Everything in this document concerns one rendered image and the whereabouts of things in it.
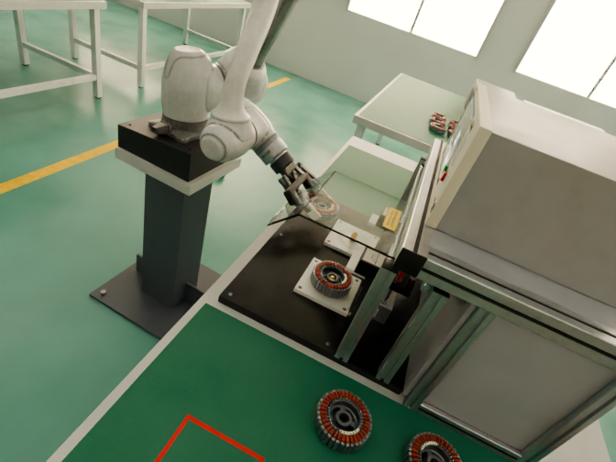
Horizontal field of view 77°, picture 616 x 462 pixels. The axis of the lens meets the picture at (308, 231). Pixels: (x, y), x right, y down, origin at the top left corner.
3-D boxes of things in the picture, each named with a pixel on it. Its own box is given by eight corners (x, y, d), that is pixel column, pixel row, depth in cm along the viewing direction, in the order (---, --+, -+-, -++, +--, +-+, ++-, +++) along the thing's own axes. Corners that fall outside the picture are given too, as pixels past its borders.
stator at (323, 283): (304, 288, 100) (308, 278, 97) (315, 263, 109) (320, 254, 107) (345, 305, 99) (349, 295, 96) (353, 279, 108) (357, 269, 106)
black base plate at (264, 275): (217, 302, 93) (218, 295, 91) (309, 195, 144) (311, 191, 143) (399, 395, 86) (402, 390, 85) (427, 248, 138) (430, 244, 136)
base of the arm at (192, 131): (136, 126, 132) (136, 110, 129) (188, 117, 149) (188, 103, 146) (171, 146, 125) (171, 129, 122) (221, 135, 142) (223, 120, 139)
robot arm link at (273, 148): (249, 156, 117) (263, 171, 118) (269, 137, 112) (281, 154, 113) (263, 147, 124) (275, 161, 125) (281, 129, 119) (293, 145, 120)
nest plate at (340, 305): (292, 291, 99) (294, 288, 99) (313, 259, 112) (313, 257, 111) (346, 317, 97) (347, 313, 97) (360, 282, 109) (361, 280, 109)
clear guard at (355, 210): (266, 225, 79) (272, 201, 75) (307, 181, 98) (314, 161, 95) (416, 296, 74) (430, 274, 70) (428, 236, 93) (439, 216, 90)
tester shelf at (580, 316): (391, 267, 68) (402, 247, 66) (429, 150, 123) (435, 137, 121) (646, 385, 62) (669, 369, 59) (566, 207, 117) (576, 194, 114)
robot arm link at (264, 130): (261, 148, 125) (243, 160, 114) (229, 110, 123) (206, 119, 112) (283, 127, 119) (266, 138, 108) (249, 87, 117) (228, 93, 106)
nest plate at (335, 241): (323, 244, 119) (324, 241, 118) (336, 222, 131) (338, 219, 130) (368, 265, 117) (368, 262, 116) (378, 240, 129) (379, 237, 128)
